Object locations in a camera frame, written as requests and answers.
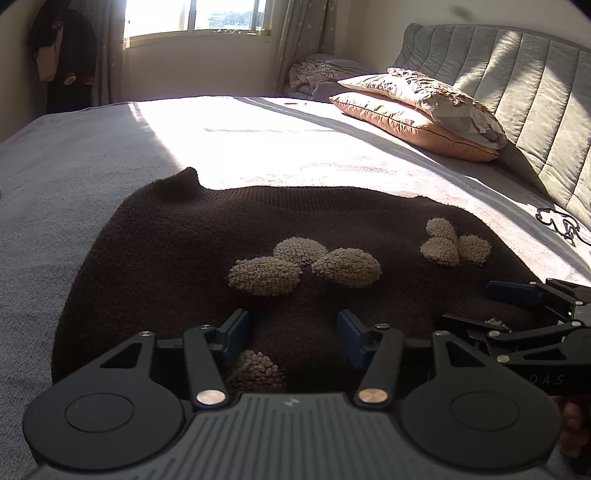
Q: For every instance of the hanging dark clothes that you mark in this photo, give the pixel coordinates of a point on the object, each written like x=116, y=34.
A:
x=64, y=41

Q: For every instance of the person's right hand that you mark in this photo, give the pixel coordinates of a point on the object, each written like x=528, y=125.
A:
x=575, y=429

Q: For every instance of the grey star-print curtain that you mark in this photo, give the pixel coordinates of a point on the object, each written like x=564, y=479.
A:
x=108, y=50
x=304, y=41

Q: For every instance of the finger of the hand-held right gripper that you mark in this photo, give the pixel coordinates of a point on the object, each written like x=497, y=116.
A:
x=512, y=293
x=517, y=334

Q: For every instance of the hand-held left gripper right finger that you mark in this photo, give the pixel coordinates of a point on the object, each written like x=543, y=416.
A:
x=353, y=337

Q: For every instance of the window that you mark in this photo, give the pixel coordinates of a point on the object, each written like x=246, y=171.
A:
x=198, y=16

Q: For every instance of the crumpled floral bedding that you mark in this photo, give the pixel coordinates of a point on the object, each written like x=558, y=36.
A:
x=314, y=74

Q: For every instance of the brown sweater with beige tufts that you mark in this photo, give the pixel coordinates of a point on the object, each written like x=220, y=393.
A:
x=184, y=240

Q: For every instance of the grey padded headboard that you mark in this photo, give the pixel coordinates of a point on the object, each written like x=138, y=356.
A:
x=521, y=92

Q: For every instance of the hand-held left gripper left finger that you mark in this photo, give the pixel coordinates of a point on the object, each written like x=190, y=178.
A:
x=235, y=334

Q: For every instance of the beige patterned pillow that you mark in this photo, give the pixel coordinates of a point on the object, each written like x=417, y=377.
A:
x=438, y=94

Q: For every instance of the orange pillow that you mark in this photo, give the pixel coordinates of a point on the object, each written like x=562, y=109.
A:
x=406, y=122

